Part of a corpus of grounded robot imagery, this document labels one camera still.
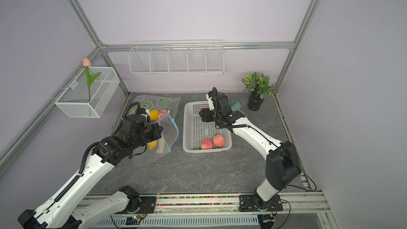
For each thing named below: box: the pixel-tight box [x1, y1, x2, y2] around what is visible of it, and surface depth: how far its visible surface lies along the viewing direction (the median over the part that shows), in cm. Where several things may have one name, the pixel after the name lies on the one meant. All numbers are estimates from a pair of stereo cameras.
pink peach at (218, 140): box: [212, 134, 225, 148], surface depth 91 cm
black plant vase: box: [247, 90, 265, 111], surface depth 108 cm
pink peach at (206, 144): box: [201, 138, 213, 149], surface depth 88 cm
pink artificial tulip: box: [83, 57, 102, 103], surface depth 81 cm
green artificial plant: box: [241, 71, 279, 100], surface depth 93 cm
